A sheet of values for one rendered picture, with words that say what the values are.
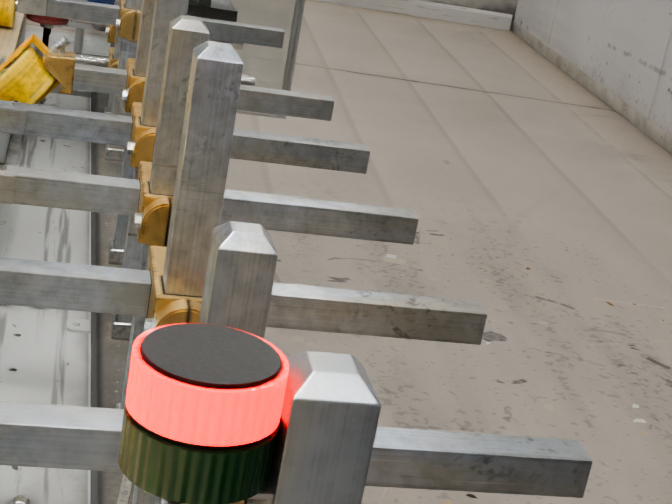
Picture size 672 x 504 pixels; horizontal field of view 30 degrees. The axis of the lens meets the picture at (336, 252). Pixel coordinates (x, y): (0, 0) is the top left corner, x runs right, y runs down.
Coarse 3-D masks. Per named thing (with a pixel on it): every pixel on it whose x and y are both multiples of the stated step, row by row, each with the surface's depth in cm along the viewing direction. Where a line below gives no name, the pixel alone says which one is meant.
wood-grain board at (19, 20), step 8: (16, 16) 226; (24, 16) 231; (16, 24) 219; (0, 32) 211; (8, 32) 212; (16, 32) 213; (0, 40) 205; (8, 40) 206; (16, 40) 207; (0, 48) 200; (8, 48) 201; (16, 48) 207; (0, 56) 195
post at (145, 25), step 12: (144, 0) 164; (144, 12) 164; (144, 24) 165; (144, 36) 165; (144, 48) 166; (144, 60) 167; (144, 72) 167; (132, 168) 172; (120, 216) 174; (120, 228) 174; (120, 240) 175
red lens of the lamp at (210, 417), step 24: (144, 384) 46; (168, 384) 45; (192, 384) 45; (264, 384) 46; (144, 408) 46; (168, 408) 45; (192, 408) 45; (216, 408) 45; (240, 408) 45; (264, 408) 46; (168, 432) 46; (192, 432) 45; (216, 432) 46; (240, 432) 46; (264, 432) 47
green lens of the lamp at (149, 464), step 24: (144, 432) 46; (120, 456) 48; (144, 456) 46; (168, 456) 46; (192, 456) 46; (216, 456) 46; (240, 456) 46; (264, 456) 47; (144, 480) 47; (168, 480) 46; (192, 480) 46; (216, 480) 46; (240, 480) 47; (264, 480) 48
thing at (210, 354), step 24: (144, 336) 48; (168, 336) 48; (192, 336) 49; (216, 336) 49; (240, 336) 49; (144, 360) 46; (168, 360) 46; (192, 360) 47; (216, 360) 47; (240, 360) 47; (264, 360) 48; (216, 384) 45; (240, 384) 46
